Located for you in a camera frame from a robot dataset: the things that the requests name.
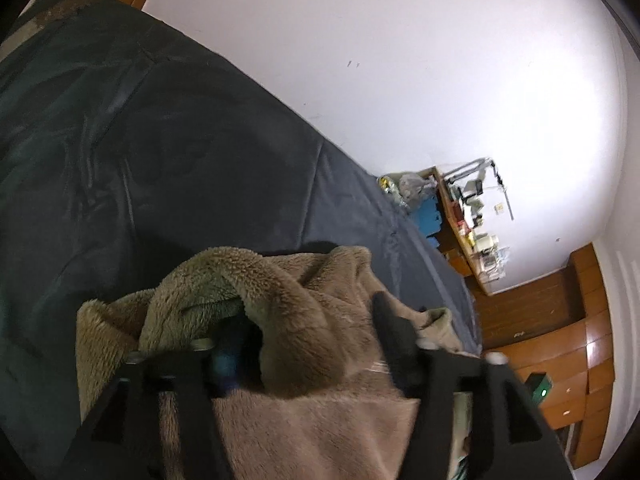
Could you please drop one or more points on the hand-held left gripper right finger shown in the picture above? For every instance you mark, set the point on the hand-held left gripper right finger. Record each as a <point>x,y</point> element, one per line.
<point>395,345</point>

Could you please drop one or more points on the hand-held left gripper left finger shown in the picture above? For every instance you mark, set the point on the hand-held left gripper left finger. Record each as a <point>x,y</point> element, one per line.
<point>225,367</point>

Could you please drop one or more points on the brown fleece sweater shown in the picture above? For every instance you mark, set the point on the brown fleece sweater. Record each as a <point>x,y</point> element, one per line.
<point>310,320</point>

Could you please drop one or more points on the wooden wardrobe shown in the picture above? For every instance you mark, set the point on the wooden wardrobe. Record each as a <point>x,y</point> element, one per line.
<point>590,340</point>

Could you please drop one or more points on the wooden desk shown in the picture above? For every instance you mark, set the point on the wooden desk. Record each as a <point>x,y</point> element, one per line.
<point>460,255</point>

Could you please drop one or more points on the blue box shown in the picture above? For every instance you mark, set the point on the blue box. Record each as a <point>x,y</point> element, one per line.
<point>425,222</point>

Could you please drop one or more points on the glass kettle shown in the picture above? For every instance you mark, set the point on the glass kettle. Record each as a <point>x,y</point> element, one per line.
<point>492,262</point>

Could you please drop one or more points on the white jug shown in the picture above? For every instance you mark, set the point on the white jug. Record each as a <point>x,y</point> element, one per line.
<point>486,244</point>

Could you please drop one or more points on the clear plastic bag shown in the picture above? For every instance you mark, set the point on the clear plastic bag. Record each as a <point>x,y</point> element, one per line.
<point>410,187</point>

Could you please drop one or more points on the desk lamp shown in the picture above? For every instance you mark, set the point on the desk lamp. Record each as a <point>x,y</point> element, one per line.
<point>495,180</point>

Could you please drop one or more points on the dark green bed cover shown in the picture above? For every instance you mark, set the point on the dark green bed cover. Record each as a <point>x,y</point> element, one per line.
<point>150,160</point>

